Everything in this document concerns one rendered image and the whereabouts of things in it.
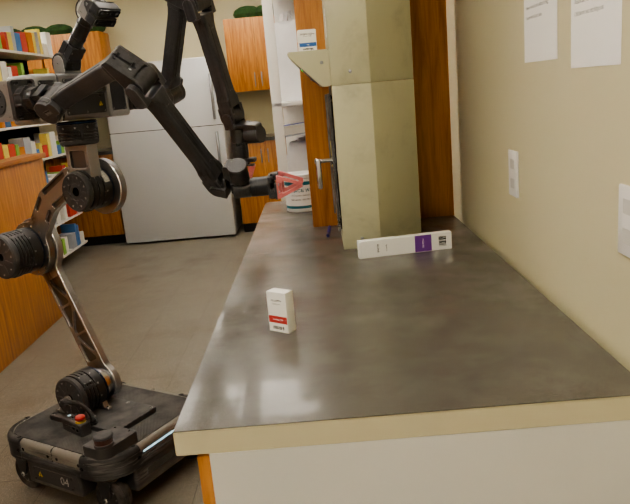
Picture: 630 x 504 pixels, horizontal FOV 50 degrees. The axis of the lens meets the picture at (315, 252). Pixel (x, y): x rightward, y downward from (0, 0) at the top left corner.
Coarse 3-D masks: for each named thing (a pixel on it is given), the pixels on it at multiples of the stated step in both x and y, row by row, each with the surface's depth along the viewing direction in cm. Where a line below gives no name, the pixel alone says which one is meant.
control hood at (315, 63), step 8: (288, 56) 186; (296, 56) 186; (304, 56) 186; (312, 56) 186; (320, 56) 186; (328, 56) 186; (296, 64) 189; (304, 64) 187; (312, 64) 187; (320, 64) 187; (328, 64) 187; (312, 72) 187; (320, 72) 187; (328, 72) 187; (320, 80) 188; (328, 80) 188
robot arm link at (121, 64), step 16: (96, 64) 180; (112, 64) 172; (128, 64) 175; (144, 64) 177; (80, 80) 184; (96, 80) 181; (112, 80) 178; (128, 80) 174; (144, 80) 175; (64, 96) 192; (80, 96) 189; (48, 112) 197
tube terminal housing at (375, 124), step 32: (352, 0) 183; (384, 0) 188; (352, 32) 185; (384, 32) 190; (352, 64) 187; (384, 64) 191; (352, 96) 189; (384, 96) 193; (352, 128) 191; (384, 128) 194; (352, 160) 193; (384, 160) 196; (416, 160) 206; (352, 192) 195; (384, 192) 197; (416, 192) 208; (352, 224) 197; (384, 224) 199; (416, 224) 210
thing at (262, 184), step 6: (252, 180) 198; (258, 180) 197; (264, 180) 197; (270, 180) 194; (252, 186) 197; (258, 186) 197; (264, 186) 197; (270, 186) 197; (252, 192) 198; (258, 192) 198; (264, 192) 198; (270, 192) 195; (270, 198) 196
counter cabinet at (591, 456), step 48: (480, 432) 99; (528, 432) 99; (576, 432) 99; (624, 432) 99; (240, 480) 100; (288, 480) 100; (336, 480) 100; (384, 480) 100; (432, 480) 101; (480, 480) 101; (528, 480) 101; (576, 480) 101; (624, 480) 101
